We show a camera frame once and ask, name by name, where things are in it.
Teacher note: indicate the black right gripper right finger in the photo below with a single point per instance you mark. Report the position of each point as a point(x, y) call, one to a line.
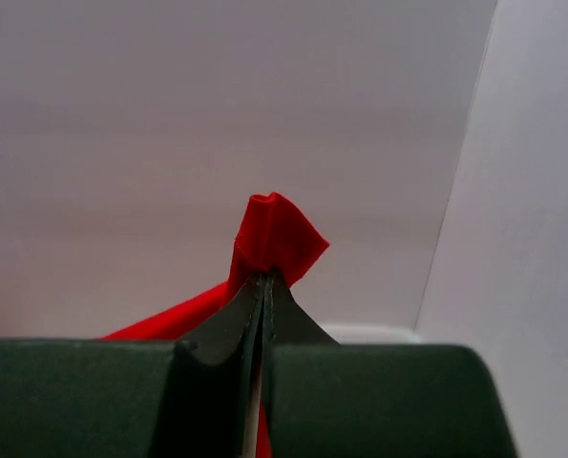
point(327, 399)

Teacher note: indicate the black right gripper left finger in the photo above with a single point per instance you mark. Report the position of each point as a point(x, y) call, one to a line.
point(83, 398)

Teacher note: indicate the red t shirt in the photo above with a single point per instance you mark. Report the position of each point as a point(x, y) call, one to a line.
point(274, 229)

